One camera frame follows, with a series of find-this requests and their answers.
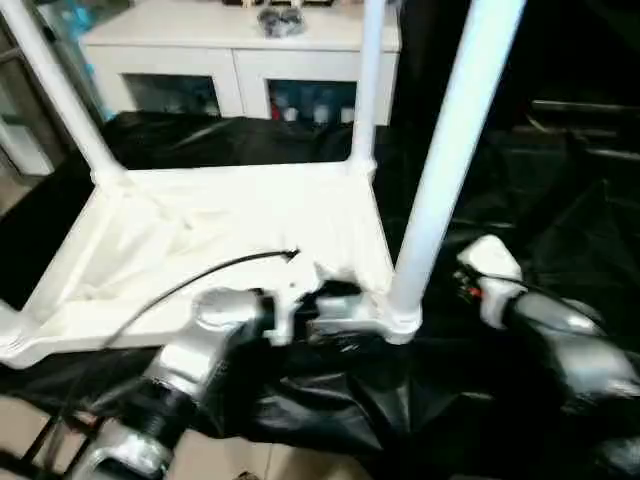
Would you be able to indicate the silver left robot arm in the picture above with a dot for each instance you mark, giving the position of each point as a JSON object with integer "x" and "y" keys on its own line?
{"x": 210, "y": 315}

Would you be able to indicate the white plastic table leg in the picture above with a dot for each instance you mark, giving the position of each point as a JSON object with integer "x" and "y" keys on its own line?
{"x": 8, "y": 322}
{"x": 450, "y": 170}
{"x": 368, "y": 80}
{"x": 60, "y": 90}

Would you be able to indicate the white plastic table top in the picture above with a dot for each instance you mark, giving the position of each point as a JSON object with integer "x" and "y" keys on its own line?
{"x": 200, "y": 220}

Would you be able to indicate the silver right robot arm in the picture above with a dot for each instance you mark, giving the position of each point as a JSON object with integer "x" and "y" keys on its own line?
{"x": 570, "y": 340}

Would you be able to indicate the light blue plastic film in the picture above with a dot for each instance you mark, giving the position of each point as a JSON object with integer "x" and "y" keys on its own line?
{"x": 78, "y": 25}

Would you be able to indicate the grey metal stand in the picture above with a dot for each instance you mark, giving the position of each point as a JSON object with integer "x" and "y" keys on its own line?
{"x": 25, "y": 90}

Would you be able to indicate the dark crumpled bundle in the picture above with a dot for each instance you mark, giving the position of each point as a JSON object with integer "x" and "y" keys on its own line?
{"x": 280, "y": 20}

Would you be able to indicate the black plastic mat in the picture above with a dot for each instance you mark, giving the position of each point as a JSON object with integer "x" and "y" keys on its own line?
{"x": 540, "y": 230}

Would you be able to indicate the white cabinet with glass doors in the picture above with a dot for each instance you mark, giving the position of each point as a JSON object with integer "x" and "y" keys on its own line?
{"x": 180, "y": 30}

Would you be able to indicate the black bench with silver rail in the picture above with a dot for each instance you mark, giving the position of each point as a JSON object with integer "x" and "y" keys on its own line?
{"x": 585, "y": 112}

